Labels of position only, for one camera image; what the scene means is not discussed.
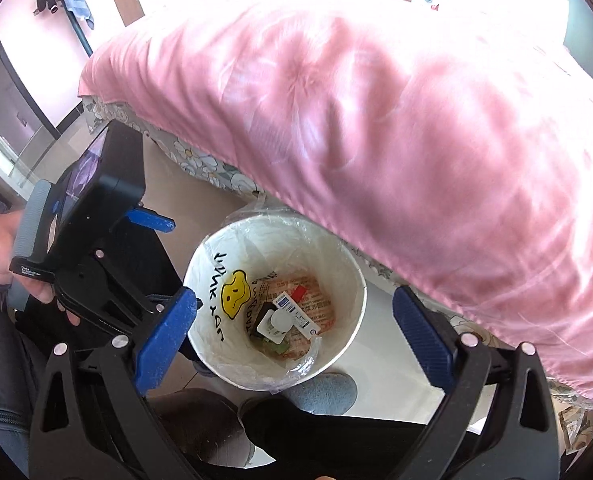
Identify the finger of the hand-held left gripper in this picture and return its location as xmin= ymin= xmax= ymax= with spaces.
xmin=56 ymin=247 xmax=190 ymax=336
xmin=111 ymin=200 xmax=176 ymax=241

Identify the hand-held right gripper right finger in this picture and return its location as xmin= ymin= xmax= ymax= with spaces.
xmin=386 ymin=285 xmax=562 ymax=480

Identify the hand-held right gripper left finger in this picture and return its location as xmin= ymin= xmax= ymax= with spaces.
xmin=29 ymin=286 xmax=202 ymax=480

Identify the white trash bin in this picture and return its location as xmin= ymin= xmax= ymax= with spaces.
xmin=183 ymin=212 xmax=367 ymax=392

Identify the small green box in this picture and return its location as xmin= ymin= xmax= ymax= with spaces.
xmin=261 ymin=336 xmax=292 ymax=356

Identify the white milk carton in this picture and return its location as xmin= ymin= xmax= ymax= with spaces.
xmin=272 ymin=292 xmax=323 ymax=335

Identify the small black box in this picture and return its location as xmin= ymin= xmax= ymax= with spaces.
xmin=253 ymin=302 xmax=277 ymax=332

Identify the orange printed snack wrapper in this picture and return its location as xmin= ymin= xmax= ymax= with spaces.
xmin=249 ymin=272 xmax=337 ymax=356

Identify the grey blue slipper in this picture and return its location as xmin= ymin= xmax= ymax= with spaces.
xmin=289 ymin=372 xmax=358 ymax=416

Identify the clear plastic bin liner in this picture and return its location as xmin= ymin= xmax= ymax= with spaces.
xmin=184 ymin=192 xmax=364 ymax=393

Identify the white square plastic piece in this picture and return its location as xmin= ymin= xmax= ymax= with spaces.
xmin=257 ymin=310 xmax=297 ymax=343

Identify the person's black trouser leg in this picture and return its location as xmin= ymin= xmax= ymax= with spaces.
xmin=239 ymin=394 xmax=477 ymax=480

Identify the person's dark clothing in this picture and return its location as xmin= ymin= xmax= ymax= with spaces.
xmin=0 ymin=280 xmax=47 ymax=466

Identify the dark clothes rack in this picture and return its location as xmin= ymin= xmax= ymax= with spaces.
xmin=46 ymin=0 xmax=93 ymax=56

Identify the pink blanket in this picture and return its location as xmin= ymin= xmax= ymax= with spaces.
xmin=78 ymin=0 xmax=593 ymax=401

